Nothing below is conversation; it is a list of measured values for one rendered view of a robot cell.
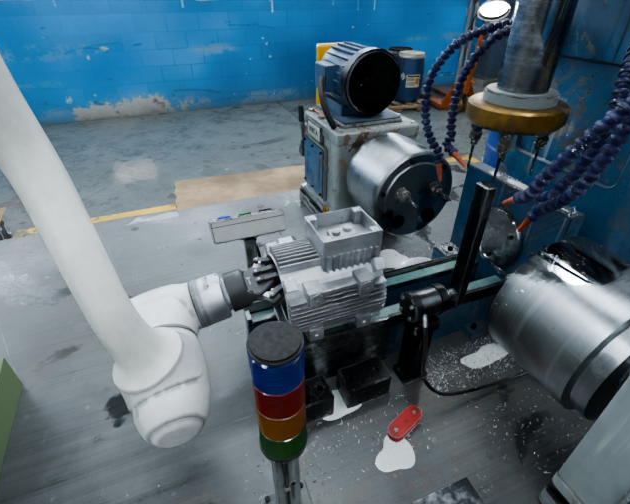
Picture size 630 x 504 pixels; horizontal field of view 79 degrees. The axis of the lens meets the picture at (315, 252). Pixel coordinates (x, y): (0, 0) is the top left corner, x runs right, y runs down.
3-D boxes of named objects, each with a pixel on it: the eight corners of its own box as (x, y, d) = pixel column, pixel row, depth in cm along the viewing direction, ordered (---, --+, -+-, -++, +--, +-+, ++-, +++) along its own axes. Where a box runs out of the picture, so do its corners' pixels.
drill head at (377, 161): (388, 184, 141) (397, 114, 127) (452, 233, 113) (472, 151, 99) (325, 195, 134) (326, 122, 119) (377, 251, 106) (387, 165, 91)
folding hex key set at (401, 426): (410, 407, 80) (412, 401, 79) (423, 417, 78) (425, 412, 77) (383, 434, 75) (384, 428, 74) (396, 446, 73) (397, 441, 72)
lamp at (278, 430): (296, 391, 51) (295, 369, 49) (312, 431, 47) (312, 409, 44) (252, 406, 49) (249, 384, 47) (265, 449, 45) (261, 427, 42)
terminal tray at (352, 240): (356, 234, 83) (358, 205, 79) (380, 261, 75) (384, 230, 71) (304, 245, 80) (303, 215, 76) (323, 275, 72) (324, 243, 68)
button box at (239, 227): (279, 228, 99) (275, 207, 98) (286, 230, 92) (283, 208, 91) (212, 241, 94) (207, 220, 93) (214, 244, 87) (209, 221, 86)
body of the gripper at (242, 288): (225, 293, 67) (276, 275, 69) (217, 265, 73) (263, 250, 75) (236, 322, 72) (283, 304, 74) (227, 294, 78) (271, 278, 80)
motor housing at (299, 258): (345, 278, 95) (348, 210, 84) (383, 331, 81) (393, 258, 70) (266, 298, 89) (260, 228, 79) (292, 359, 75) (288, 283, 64)
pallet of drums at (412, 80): (400, 97, 616) (406, 45, 573) (426, 111, 553) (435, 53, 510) (329, 103, 588) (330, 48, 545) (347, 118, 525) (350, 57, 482)
